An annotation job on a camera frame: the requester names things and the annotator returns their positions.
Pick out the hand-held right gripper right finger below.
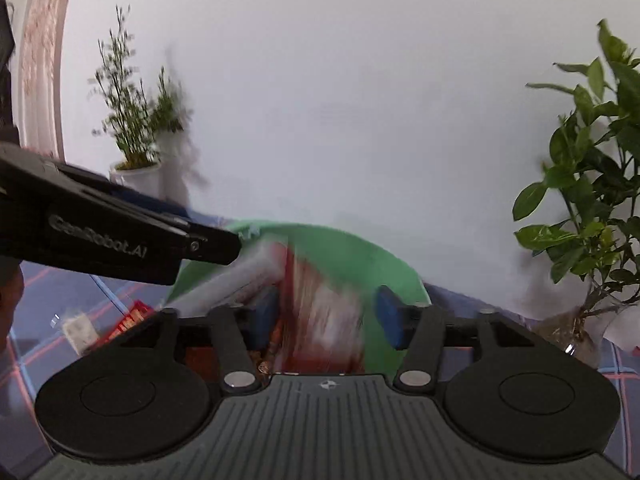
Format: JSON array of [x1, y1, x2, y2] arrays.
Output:
[[375, 285, 566, 393]]

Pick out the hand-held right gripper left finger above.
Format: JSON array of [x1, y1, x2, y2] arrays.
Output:
[[90, 290, 278, 393]]

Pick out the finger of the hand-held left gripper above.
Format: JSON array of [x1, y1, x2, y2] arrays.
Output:
[[107, 182, 194, 223], [182, 222, 244, 266]]

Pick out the red and white snack packet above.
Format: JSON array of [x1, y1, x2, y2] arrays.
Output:
[[277, 244, 367, 375]]

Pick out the green plastic bowl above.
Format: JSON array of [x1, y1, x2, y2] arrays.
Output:
[[164, 219, 433, 376]]

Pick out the person's left hand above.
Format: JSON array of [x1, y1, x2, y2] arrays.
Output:
[[0, 255, 26, 361]]

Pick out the thin-leaf plant in white pot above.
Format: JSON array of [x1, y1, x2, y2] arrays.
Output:
[[89, 5, 193, 201]]

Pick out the red-brown snack bar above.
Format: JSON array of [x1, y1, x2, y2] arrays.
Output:
[[92, 299, 157, 348]]

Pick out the small white wrapper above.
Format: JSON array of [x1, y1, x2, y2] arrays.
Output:
[[61, 311, 99, 355]]

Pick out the dark brown furniture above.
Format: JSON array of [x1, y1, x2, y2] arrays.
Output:
[[0, 0, 19, 133]]

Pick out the pink patterned curtain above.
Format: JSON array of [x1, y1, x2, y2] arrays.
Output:
[[19, 0, 80, 161]]

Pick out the white paper sheet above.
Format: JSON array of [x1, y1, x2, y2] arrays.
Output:
[[602, 305, 640, 356]]

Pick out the leafy plant in glass vase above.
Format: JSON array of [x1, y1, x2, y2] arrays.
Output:
[[512, 19, 640, 368]]

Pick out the blue checked tablecloth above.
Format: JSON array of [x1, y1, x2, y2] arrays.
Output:
[[0, 210, 640, 480]]

